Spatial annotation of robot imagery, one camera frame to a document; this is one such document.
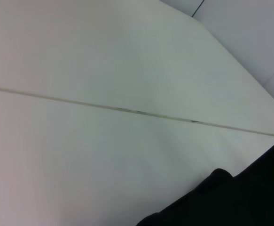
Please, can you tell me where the black t-shirt with white print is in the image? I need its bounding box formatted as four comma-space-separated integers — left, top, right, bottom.
135, 133, 274, 226

